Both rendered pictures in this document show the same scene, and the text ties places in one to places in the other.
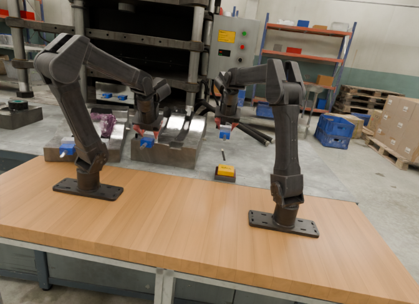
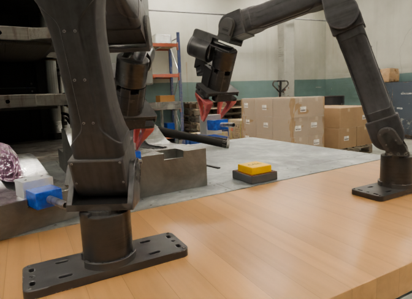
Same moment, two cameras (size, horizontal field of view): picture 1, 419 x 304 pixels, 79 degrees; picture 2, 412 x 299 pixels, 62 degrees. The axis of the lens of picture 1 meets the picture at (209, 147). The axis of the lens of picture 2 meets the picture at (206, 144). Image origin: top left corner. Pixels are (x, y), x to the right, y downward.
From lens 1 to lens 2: 0.58 m
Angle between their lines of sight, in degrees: 33
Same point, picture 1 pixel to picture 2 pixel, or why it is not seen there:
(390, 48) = not seen: hidden behind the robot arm
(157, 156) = (146, 181)
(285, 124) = (369, 50)
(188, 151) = (195, 155)
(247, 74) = (266, 11)
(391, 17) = (206, 26)
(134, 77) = (139, 9)
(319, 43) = not seen: hidden behind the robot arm
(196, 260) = not seen: outside the picture
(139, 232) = (314, 264)
